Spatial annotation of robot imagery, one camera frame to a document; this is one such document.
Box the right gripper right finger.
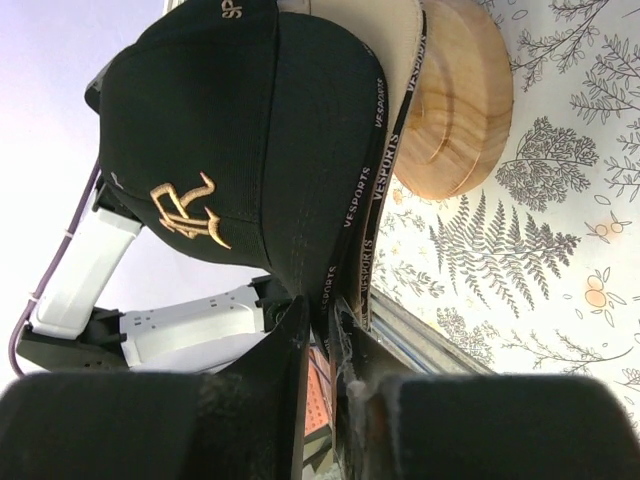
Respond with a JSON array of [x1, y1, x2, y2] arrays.
[[333, 299, 639, 479]]

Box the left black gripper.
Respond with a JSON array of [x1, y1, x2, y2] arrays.
[[84, 69, 106, 113]]

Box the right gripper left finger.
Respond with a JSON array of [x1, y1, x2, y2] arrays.
[[1, 296, 309, 479]]

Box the black baseball cap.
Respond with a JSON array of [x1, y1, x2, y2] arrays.
[[96, 1, 389, 344]]

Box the beige baseball cap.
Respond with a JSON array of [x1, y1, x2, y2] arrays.
[[278, 1, 427, 331]]

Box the wooden hat stand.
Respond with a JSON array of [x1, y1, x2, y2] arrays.
[[394, 1, 514, 200]]

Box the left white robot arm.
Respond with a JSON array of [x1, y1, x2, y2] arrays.
[[8, 166, 291, 374]]

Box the floral table mat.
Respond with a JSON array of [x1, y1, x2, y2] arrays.
[[373, 1, 639, 405]]

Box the aluminium front rail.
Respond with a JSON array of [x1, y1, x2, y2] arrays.
[[370, 288, 492, 375]]

